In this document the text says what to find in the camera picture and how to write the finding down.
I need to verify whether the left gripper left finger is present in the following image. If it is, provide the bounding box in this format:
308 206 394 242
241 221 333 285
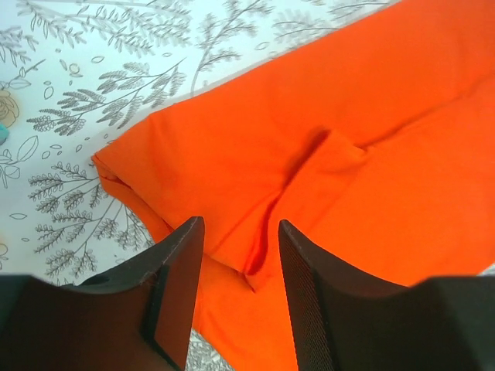
1 217 204 370

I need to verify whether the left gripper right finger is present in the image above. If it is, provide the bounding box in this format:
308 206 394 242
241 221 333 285
278 220 494 370

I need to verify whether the orange t shirt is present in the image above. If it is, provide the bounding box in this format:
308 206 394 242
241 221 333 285
93 1 494 370

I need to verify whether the folded teal t shirt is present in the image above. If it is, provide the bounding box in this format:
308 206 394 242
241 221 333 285
0 124 9 145

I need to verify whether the floral patterned table mat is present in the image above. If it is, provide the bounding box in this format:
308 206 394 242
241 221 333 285
0 0 403 371

